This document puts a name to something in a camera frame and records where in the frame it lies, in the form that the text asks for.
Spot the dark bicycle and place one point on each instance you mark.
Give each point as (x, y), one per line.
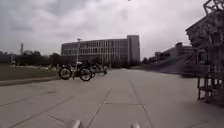
(76, 71)

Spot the grass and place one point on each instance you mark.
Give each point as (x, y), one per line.
(20, 71)

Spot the lamp pole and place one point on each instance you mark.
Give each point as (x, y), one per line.
(78, 50)

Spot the grey stone stairs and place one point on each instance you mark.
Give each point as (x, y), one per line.
(166, 66)

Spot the robot's own part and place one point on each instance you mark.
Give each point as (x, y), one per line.
(135, 126)
(76, 124)

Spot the grey paved slab plaza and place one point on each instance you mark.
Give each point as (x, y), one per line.
(133, 93)

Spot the dark framework structure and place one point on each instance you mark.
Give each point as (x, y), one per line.
(210, 50)

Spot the parked bicycles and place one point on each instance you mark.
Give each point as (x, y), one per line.
(98, 69)

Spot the row of trees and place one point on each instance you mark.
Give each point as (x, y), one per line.
(33, 58)

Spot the tall thin tower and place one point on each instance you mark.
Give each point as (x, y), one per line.
(21, 48)

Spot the grey building with window rows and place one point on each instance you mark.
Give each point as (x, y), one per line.
(106, 50)

